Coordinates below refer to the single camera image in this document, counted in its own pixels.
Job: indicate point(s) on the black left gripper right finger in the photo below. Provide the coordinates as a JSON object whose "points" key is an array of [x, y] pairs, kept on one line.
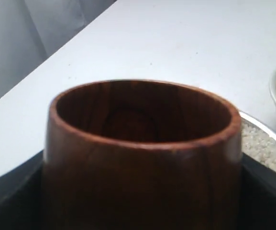
{"points": [[258, 196]]}

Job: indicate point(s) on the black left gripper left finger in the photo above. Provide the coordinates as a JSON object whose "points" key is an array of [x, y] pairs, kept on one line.
{"points": [[20, 196]]}

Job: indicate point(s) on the brown wooden cup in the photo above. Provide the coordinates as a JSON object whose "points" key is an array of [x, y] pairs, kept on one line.
{"points": [[141, 155]]}

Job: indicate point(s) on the large metal rice plate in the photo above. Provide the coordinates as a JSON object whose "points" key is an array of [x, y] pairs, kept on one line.
{"points": [[259, 141]]}

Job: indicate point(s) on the white backdrop cloth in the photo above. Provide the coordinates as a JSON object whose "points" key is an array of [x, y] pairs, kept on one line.
{"points": [[32, 30]]}

